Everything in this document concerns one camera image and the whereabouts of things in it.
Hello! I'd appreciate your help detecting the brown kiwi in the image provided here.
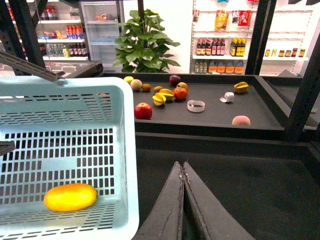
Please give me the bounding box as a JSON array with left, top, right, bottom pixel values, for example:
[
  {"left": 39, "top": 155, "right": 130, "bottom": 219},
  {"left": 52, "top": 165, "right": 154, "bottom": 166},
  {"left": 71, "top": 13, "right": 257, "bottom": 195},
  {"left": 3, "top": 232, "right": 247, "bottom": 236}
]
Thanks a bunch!
[
  {"left": 153, "top": 85, "right": 163, "bottom": 93},
  {"left": 141, "top": 83, "right": 152, "bottom": 92}
]

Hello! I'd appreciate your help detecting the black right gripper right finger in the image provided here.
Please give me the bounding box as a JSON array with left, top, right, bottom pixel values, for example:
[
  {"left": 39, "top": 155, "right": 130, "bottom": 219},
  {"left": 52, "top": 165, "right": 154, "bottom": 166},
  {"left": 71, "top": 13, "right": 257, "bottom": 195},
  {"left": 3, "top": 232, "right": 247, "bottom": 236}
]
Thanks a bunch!
[{"left": 182, "top": 162, "right": 254, "bottom": 240}]

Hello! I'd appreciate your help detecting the black metal frame post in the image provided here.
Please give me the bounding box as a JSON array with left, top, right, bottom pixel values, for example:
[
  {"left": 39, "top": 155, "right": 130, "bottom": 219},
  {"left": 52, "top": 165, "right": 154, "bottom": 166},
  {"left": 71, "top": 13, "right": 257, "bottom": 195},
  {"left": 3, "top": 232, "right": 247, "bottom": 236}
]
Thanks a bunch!
[{"left": 0, "top": 0, "right": 46, "bottom": 69}]

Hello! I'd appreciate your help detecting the dark purple fruit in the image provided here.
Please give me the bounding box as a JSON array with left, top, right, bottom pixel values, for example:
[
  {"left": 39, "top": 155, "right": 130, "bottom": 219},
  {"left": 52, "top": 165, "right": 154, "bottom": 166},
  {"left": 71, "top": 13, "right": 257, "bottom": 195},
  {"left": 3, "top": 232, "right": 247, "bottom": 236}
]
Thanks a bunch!
[{"left": 168, "top": 74, "right": 181, "bottom": 86}]

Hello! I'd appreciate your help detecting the yellow red small apple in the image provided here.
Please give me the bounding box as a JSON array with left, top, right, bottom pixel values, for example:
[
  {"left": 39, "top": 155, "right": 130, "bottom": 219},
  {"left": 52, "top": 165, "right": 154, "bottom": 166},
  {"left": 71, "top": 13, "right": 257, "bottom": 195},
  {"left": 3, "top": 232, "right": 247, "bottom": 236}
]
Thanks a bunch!
[{"left": 176, "top": 82, "right": 189, "bottom": 91}]

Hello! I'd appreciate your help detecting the yellow mango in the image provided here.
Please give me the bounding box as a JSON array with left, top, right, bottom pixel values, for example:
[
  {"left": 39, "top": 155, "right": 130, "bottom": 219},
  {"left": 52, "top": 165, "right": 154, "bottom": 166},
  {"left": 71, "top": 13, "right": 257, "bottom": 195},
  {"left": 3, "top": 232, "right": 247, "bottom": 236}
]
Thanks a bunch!
[{"left": 43, "top": 183, "right": 97, "bottom": 212}]

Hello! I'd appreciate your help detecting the brown basket handle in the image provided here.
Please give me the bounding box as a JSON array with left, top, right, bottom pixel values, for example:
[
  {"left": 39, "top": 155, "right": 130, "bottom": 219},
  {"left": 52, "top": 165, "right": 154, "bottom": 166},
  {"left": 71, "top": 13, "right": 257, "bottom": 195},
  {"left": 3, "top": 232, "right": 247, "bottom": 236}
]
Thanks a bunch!
[{"left": 0, "top": 52, "right": 65, "bottom": 85}]

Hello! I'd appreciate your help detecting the chest freezer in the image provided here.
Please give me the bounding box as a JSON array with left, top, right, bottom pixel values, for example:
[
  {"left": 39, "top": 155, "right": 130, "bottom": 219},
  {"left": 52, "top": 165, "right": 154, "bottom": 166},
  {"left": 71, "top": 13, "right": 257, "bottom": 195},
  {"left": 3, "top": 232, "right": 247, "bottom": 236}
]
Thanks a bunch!
[{"left": 0, "top": 59, "right": 104, "bottom": 79}]

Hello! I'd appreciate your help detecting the yellow star fruit middle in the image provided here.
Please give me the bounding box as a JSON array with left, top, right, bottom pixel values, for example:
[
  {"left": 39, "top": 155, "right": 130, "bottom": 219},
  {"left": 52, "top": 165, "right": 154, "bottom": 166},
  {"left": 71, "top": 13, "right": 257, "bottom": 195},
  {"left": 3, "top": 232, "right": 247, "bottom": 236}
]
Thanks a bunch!
[{"left": 159, "top": 88, "right": 175, "bottom": 101}]

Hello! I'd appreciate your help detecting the white tape ring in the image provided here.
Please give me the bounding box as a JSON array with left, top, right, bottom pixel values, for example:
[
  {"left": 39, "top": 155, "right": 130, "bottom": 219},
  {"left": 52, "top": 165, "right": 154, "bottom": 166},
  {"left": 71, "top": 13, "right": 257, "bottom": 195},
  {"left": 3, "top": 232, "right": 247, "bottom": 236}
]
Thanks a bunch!
[{"left": 187, "top": 99, "right": 206, "bottom": 113}]

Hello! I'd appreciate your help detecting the brown kiwi left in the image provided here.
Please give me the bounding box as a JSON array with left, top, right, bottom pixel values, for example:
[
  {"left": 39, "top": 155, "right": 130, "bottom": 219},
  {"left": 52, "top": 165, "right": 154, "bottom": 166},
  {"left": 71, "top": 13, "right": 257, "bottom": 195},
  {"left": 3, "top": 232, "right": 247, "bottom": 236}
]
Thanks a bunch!
[{"left": 141, "top": 83, "right": 152, "bottom": 92}]

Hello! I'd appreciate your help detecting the yellow star fruit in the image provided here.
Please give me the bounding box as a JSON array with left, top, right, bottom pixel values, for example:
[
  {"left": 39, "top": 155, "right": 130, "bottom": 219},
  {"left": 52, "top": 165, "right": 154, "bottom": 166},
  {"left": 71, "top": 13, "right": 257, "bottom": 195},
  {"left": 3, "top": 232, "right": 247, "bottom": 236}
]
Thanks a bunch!
[
  {"left": 233, "top": 81, "right": 249, "bottom": 94},
  {"left": 159, "top": 88, "right": 175, "bottom": 101},
  {"left": 152, "top": 92, "right": 166, "bottom": 106}
]

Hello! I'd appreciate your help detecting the light blue plastic basket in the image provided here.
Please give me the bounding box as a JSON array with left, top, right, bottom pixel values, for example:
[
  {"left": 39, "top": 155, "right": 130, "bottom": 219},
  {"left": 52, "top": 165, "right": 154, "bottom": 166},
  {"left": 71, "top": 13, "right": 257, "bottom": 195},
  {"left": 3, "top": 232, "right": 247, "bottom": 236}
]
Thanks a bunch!
[{"left": 0, "top": 76, "right": 139, "bottom": 240}]

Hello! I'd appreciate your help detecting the green apple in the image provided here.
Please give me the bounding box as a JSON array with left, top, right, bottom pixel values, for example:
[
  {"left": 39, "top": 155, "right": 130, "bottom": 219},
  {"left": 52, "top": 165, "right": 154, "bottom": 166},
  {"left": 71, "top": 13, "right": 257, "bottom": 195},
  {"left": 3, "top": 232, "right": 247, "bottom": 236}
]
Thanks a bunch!
[{"left": 124, "top": 76, "right": 134, "bottom": 84}]

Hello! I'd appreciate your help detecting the beige round melon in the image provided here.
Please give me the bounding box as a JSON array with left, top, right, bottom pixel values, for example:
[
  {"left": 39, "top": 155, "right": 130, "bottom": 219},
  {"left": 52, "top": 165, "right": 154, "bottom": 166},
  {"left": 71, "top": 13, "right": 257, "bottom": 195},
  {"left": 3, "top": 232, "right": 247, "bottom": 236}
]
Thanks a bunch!
[{"left": 130, "top": 79, "right": 143, "bottom": 91}]

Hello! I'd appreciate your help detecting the yellow star fruit far right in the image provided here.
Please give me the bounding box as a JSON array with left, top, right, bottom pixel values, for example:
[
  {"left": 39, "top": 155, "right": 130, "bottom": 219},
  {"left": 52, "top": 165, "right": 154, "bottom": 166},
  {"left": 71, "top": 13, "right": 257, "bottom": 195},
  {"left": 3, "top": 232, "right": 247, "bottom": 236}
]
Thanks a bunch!
[{"left": 233, "top": 81, "right": 249, "bottom": 94}]

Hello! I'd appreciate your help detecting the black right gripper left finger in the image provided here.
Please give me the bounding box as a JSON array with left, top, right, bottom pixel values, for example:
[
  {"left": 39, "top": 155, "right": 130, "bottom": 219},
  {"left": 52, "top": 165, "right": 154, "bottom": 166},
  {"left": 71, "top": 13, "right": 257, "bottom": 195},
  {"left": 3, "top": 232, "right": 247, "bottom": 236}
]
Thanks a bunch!
[{"left": 133, "top": 161, "right": 185, "bottom": 240}]

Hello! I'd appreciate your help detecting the red apple on tray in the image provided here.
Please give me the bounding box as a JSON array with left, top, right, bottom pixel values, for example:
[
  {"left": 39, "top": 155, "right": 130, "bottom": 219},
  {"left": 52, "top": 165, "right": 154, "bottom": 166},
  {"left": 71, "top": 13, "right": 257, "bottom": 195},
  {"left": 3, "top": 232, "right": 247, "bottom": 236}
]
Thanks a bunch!
[{"left": 134, "top": 102, "right": 153, "bottom": 120}]

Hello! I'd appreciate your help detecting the brown kiwi right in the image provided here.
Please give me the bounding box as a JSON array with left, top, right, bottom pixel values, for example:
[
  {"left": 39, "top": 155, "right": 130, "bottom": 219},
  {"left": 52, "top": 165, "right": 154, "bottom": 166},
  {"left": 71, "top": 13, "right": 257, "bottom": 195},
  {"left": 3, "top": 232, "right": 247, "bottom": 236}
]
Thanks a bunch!
[{"left": 153, "top": 85, "right": 163, "bottom": 93}]

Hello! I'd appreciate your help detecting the black display tray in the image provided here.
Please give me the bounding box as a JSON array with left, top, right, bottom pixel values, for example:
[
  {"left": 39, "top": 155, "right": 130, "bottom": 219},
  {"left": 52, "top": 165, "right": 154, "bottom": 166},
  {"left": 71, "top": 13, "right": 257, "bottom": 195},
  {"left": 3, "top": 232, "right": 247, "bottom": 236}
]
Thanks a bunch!
[{"left": 99, "top": 72, "right": 292, "bottom": 141}]

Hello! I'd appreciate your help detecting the pink peach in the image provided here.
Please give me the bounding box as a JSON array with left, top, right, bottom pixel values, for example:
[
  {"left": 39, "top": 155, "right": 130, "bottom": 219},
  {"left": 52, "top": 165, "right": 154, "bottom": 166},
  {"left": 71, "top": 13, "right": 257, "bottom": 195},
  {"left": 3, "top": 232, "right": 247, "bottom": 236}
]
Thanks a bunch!
[{"left": 231, "top": 115, "right": 251, "bottom": 126}]

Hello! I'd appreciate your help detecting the glass door fridge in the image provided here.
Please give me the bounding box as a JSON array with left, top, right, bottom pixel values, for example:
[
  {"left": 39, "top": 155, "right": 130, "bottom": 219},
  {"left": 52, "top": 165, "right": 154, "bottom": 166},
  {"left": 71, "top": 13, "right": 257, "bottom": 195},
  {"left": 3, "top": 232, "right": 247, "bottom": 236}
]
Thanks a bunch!
[{"left": 79, "top": 0, "right": 124, "bottom": 73}]

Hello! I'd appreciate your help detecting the green potted plant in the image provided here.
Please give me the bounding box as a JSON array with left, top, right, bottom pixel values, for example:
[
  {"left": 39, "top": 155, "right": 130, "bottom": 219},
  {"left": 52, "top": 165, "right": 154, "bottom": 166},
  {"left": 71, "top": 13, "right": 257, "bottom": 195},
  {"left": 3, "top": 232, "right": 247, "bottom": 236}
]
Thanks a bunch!
[{"left": 112, "top": 9, "right": 180, "bottom": 73}]

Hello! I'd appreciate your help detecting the yellow star fruit front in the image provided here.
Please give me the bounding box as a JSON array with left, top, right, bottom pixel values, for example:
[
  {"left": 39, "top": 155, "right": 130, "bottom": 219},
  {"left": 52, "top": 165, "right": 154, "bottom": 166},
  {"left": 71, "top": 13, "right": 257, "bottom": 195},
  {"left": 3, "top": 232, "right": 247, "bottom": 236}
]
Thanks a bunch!
[{"left": 152, "top": 92, "right": 166, "bottom": 106}]

